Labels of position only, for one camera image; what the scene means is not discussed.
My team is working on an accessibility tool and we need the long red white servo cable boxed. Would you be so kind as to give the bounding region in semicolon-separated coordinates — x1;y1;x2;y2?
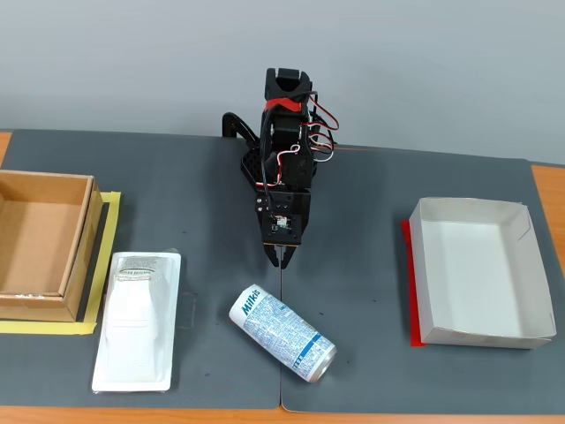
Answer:
307;90;342;165

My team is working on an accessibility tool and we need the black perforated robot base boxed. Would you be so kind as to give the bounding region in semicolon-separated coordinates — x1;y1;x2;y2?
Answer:
239;140;267;192

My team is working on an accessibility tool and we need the red strap on arm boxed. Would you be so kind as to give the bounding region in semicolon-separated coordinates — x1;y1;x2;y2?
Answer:
264;97;306;112

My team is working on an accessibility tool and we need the brown cardboard box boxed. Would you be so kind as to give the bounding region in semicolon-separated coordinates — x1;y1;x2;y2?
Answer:
0;170;104;323

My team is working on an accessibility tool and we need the gray paper box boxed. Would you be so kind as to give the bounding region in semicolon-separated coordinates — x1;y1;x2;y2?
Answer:
407;197;557;351

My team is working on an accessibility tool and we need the short red white servo cable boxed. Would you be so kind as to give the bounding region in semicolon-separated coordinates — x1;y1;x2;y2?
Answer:
274;147;304;186

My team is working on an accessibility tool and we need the white blue Milkis can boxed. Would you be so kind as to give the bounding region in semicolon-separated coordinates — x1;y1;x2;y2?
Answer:
228;284;338;383

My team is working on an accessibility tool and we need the black camera cable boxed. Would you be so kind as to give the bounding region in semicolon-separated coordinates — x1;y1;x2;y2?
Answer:
259;110;277;196

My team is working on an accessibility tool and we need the yellow tape frame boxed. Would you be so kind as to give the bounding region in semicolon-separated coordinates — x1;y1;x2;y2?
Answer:
0;190;123;336

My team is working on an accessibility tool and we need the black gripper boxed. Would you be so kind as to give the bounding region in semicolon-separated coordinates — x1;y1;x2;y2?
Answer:
255;189;313;269

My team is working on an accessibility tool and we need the black table clamp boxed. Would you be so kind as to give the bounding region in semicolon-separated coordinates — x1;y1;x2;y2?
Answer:
222;112;258;143

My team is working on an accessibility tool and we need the white packaged sandwich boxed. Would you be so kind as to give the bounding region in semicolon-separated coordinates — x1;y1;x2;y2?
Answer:
91;249;183;394

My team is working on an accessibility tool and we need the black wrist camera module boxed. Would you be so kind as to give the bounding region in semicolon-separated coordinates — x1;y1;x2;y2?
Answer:
263;212;304;246

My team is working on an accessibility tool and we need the red paper sheet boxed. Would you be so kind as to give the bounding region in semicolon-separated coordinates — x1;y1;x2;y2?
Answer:
400;219;427;349

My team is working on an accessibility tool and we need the gray table mat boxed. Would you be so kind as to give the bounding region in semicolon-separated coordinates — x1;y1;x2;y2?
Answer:
0;129;283;410
280;144;565;414

